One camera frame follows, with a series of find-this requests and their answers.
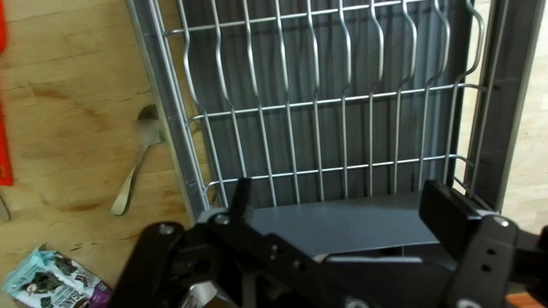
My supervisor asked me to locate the silver metal spoon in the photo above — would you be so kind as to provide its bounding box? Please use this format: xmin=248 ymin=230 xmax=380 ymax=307
xmin=110 ymin=104 xmax=166 ymax=216

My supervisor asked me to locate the seaweed snack packet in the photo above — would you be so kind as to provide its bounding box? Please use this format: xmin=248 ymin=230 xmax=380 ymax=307
xmin=2 ymin=244 xmax=113 ymax=308

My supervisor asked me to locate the red plastic board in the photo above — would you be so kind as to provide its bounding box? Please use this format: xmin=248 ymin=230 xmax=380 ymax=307
xmin=0 ymin=0 xmax=15 ymax=187

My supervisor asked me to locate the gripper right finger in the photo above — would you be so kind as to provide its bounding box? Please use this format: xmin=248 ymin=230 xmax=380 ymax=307
xmin=418 ymin=180 xmax=548 ymax=308

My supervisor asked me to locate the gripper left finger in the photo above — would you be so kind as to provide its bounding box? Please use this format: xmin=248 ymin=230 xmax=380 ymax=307
xmin=109 ymin=178 xmax=327 ymax=308

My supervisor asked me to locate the black cable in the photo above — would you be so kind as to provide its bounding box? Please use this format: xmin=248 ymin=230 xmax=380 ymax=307
xmin=0 ymin=193 xmax=12 ymax=222

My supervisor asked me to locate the grey dish rack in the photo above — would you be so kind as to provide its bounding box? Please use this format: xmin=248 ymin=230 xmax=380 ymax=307
xmin=125 ymin=0 xmax=548 ymax=258

